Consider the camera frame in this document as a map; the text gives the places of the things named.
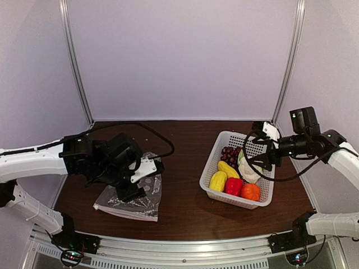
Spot black right camera cable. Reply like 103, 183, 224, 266
242, 131, 337, 182

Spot clear zip top bag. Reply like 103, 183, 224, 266
93, 152, 164, 222

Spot orange toy pumpkin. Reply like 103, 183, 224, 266
241, 183, 261, 202

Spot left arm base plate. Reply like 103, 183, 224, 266
52, 233, 100, 254

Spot right aluminium frame post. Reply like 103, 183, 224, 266
271, 0, 306, 126

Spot front aluminium rail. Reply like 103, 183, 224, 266
27, 221, 342, 269

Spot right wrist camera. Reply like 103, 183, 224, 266
252, 121, 281, 141

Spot left aluminium frame post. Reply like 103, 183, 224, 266
58, 0, 94, 125

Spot yellow toy fruit front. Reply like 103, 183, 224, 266
209, 171, 227, 192

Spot black camera cable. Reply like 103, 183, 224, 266
84, 122, 175, 163
242, 131, 337, 182

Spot left round circuit board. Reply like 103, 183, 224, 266
60, 249, 84, 267

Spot right round circuit board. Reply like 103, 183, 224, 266
285, 249, 309, 267

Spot white toy cauliflower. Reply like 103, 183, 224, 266
237, 149, 260, 184

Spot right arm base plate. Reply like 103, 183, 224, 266
268, 231, 317, 254

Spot round circuit board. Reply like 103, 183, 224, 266
285, 249, 309, 267
60, 249, 84, 267

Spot black left camera cable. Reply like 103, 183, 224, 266
84, 122, 175, 163

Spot dark red toy grapes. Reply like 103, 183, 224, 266
220, 146, 242, 168

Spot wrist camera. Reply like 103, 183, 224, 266
129, 158, 164, 184
252, 121, 281, 141

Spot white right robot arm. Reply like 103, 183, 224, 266
244, 106, 358, 248

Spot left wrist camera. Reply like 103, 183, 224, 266
129, 158, 164, 184

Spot white perforated plastic basket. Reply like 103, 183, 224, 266
199, 131, 274, 210

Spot red toy bell pepper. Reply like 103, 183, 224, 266
224, 178, 243, 197

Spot aluminium frame post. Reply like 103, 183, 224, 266
271, 0, 306, 126
58, 0, 94, 125

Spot yellow toy fruit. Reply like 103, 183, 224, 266
209, 171, 227, 192
218, 161, 240, 179

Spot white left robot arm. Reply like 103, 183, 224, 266
1, 133, 164, 249

